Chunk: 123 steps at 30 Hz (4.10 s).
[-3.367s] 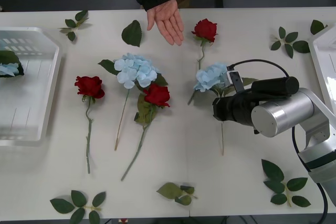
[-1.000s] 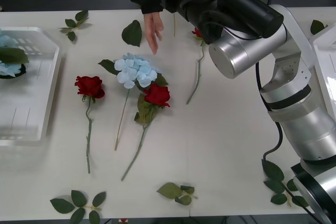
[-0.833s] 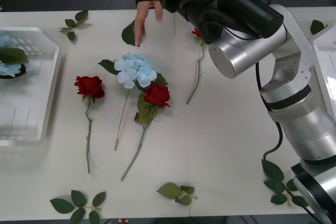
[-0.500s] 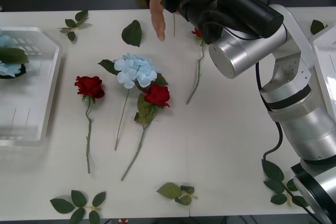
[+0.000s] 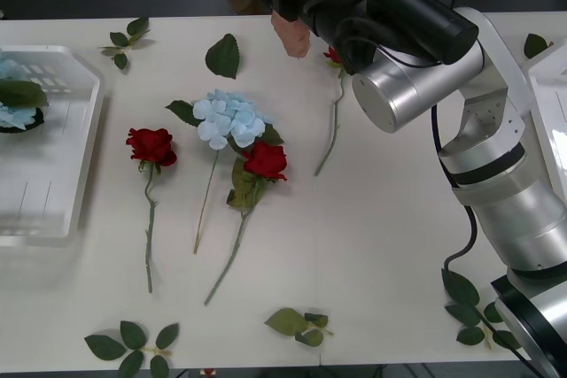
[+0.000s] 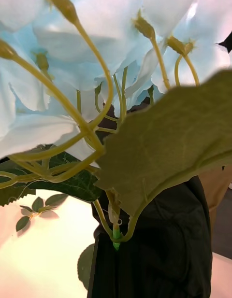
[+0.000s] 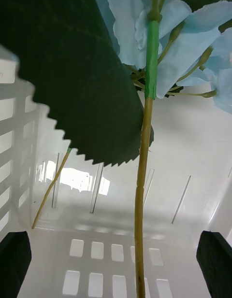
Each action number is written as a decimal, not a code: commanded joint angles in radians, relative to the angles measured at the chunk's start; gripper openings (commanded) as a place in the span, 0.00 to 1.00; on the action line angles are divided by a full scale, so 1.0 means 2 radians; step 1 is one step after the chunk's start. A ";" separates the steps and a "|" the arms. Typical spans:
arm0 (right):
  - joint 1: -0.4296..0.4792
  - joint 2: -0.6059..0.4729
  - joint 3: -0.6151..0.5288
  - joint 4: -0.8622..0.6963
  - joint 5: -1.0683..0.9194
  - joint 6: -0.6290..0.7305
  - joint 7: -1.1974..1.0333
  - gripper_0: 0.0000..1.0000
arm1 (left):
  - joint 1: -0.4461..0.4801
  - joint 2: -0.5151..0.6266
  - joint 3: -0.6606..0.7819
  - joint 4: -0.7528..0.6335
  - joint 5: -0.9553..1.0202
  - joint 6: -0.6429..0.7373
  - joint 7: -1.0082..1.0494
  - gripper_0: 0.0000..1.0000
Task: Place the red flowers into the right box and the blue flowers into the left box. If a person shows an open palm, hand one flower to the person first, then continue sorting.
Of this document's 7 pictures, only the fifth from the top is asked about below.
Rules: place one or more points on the red rose with leaves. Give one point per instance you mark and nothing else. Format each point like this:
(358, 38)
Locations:
(266, 159)

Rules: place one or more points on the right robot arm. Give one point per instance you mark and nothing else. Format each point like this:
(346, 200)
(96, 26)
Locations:
(509, 218)

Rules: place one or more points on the person's hand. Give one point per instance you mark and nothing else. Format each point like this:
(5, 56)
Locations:
(292, 39)

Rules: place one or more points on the single large dark green leaf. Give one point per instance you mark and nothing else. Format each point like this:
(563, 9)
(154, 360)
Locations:
(223, 57)

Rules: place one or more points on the small red rosebud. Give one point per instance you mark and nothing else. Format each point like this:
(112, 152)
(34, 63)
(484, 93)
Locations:
(333, 57)

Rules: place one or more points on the small green leaf twig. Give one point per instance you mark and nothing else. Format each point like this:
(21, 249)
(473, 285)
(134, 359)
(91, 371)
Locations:
(137, 25)

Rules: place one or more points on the pale blue hydrangea flower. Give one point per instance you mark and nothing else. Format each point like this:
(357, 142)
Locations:
(221, 117)

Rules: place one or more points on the red rose bare stem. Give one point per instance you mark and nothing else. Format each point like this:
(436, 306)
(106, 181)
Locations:
(150, 143)

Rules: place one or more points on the shallow white box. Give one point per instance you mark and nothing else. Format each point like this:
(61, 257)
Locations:
(549, 99)
(80, 130)

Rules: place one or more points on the single small dark green leaf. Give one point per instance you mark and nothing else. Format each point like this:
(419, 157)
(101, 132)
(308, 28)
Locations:
(535, 45)

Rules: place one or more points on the pale blue flower with leaf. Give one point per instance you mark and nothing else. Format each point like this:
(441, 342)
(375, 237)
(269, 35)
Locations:
(17, 94)

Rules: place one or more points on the pale green curled leaf twig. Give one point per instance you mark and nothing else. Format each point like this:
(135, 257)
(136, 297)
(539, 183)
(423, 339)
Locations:
(285, 321)

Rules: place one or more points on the large dark green leaf twig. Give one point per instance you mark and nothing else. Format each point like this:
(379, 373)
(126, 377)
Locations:
(460, 291)

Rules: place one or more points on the five-leaf dark green twig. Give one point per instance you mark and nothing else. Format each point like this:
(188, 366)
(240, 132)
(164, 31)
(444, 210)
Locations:
(133, 334)

